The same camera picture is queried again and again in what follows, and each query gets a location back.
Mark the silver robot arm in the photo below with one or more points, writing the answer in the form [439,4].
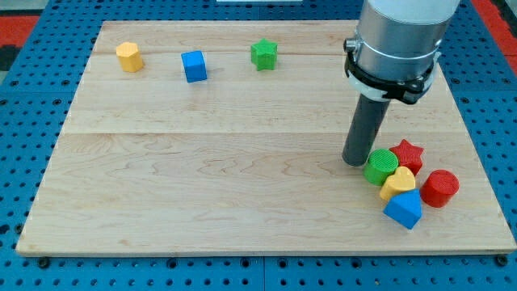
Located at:
[393,53]

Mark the light wooden board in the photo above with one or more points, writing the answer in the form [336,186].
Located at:
[245,162]

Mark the green star block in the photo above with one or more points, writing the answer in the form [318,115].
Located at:
[264,54]

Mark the red star block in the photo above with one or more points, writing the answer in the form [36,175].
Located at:
[409,155]

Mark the blue cube block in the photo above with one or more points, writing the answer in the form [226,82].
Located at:
[194,66]

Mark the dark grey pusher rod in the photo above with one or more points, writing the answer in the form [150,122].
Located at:
[365,125]

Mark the green cylinder block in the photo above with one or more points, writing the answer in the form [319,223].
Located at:
[380,165]

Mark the yellow heart block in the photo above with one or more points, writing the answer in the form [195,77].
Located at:
[402,180]

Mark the yellow hexagon block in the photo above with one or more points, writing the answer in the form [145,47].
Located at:
[129,57]

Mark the blue triangle block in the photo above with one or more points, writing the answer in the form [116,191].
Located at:
[405,208]

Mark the red cylinder block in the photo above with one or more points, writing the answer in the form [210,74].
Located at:
[439,187]

